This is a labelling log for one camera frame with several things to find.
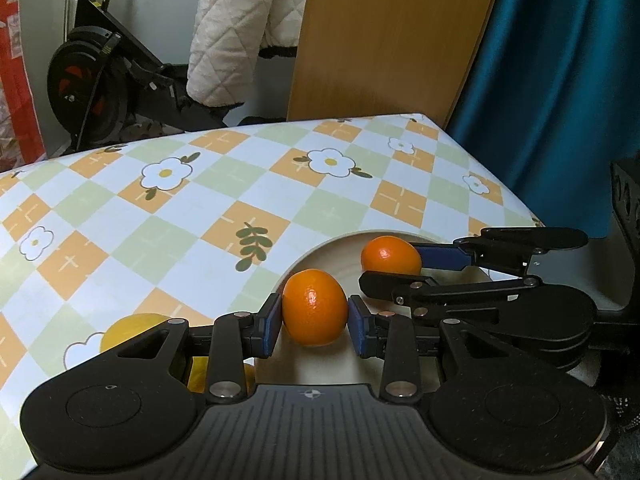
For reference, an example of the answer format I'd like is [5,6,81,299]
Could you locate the black exercise bike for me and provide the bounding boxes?
[46,0,247,157]

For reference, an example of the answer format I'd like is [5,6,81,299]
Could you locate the white quilted jacket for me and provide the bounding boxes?
[186,0,314,109]

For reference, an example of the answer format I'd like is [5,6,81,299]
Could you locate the yellow lemon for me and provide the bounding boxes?
[100,313,208,394]

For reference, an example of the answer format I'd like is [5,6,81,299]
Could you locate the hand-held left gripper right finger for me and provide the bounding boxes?
[347,295,565,407]

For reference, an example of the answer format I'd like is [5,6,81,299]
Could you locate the wooden board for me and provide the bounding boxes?
[286,0,509,129]

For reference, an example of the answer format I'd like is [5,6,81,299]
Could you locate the small orange mandarin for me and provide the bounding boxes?
[360,235,422,277]

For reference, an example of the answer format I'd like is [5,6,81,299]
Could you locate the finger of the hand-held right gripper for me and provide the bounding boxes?
[359,270,544,319]
[410,227,589,274]

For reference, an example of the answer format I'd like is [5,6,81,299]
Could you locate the teal curtain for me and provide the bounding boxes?
[445,0,640,241]

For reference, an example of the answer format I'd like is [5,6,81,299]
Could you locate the large orange mandarin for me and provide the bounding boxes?
[282,269,349,348]

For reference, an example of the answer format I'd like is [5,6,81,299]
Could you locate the cream round plate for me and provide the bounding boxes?
[252,230,501,387]

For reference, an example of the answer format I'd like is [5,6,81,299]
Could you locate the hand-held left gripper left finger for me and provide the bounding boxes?
[102,292,283,407]

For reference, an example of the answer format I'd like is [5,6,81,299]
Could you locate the red wall poster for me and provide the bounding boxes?
[0,0,47,173]

